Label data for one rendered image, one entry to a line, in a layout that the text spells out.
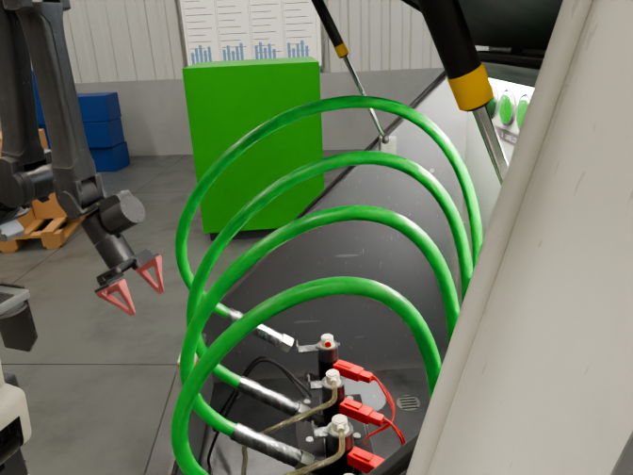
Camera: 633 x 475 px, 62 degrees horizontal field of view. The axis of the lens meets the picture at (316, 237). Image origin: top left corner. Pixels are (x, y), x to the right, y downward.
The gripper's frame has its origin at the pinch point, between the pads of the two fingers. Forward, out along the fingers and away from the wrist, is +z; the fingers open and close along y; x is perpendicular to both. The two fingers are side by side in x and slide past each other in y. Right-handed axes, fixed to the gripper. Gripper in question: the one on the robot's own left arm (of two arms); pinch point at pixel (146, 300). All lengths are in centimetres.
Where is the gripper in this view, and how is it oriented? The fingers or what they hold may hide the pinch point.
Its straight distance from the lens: 113.8
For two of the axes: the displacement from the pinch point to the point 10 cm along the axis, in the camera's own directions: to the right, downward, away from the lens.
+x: -8.2, 3.5, 4.5
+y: 3.2, -3.6, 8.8
